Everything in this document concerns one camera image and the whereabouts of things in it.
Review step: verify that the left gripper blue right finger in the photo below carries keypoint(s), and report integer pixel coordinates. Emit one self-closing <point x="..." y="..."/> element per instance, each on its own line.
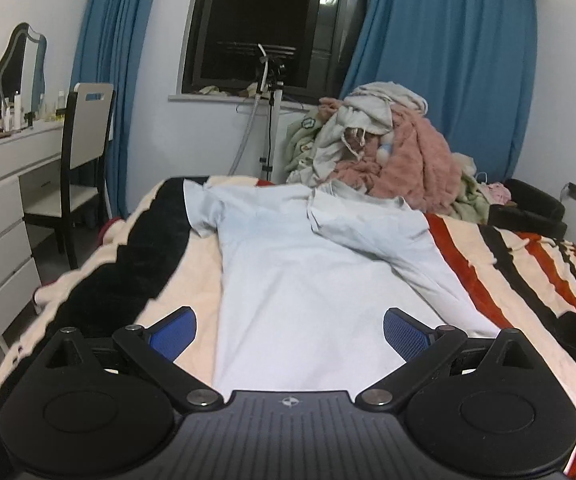
<point x="425" y="350"/>

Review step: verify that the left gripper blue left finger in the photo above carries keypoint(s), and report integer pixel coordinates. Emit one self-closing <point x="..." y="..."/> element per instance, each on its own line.
<point x="152" y="351"/>

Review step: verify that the white t-shirt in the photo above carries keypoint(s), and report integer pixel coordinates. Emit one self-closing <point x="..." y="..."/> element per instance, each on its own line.
<point x="308" y="274"/>

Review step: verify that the pile of clothes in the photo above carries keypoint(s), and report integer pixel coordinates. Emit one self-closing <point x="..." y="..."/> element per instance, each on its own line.
<point x="379" y="141"/>

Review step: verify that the striped fleece blanket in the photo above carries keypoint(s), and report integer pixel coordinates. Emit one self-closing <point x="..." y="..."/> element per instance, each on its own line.
<point x="152" y="262"/>

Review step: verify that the black armchair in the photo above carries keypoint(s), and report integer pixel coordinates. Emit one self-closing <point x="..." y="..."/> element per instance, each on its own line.
<point x="530" y="210"/>

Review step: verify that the white dresser with drawers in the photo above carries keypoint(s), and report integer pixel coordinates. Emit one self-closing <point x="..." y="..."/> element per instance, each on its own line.
<point x="20" y="153"/>

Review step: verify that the white black chair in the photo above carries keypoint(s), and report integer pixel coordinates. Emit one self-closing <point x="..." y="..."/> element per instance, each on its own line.
<point x="82" y="167"/>

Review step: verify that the right blue curtain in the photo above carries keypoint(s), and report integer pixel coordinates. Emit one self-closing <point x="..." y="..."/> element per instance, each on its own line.
<point x="473" y="61"/>

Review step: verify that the dark window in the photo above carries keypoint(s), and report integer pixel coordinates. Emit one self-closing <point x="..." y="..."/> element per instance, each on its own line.
<point x="311" y="42"/>

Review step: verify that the wavy frame mirror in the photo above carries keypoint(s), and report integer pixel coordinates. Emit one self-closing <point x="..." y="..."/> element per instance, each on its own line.
<point x="22" y="68"/>

